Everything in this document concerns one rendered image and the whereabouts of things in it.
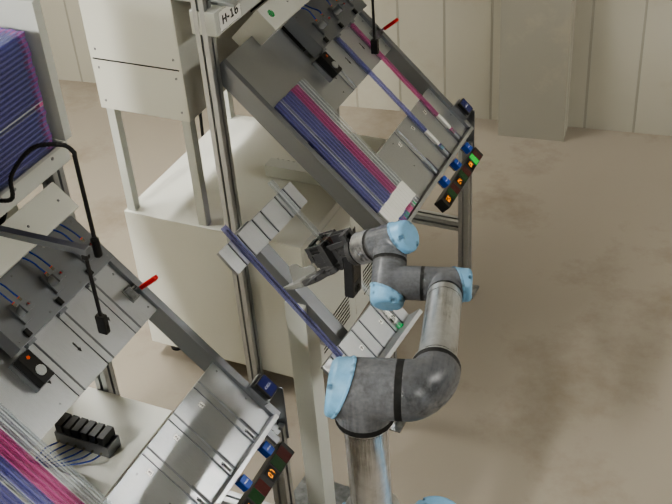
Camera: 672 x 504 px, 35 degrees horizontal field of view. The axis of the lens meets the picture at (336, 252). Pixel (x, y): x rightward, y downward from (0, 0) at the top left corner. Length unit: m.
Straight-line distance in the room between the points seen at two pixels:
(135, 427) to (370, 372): 0.96
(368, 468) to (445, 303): 0.37
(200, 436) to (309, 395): 0.54
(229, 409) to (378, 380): 0.65
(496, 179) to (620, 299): 0.94
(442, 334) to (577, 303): 1.99
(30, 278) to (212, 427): 0.53
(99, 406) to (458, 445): 1.21
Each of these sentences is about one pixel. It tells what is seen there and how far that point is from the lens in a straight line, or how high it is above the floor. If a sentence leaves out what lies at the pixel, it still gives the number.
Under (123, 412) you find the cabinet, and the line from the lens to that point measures 2.83.
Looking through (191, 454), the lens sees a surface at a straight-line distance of 2.44.
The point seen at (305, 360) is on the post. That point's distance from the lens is 2.83.
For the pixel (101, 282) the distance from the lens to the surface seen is 2.51.
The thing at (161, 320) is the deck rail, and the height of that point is 0.94.
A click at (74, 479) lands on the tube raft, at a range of 2.28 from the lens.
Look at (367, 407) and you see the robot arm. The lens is 1.97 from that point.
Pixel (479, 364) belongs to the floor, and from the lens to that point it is 3.77.
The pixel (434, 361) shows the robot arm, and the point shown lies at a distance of 2.00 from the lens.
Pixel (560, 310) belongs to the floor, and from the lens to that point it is 4.02.
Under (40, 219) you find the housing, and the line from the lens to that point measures 2.42.
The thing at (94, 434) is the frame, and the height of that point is 0.68.
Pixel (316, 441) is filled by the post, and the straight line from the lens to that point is 3.03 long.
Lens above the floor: 2.51
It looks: 36 degrees down
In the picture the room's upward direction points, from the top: 5 degrees counter-clockwise
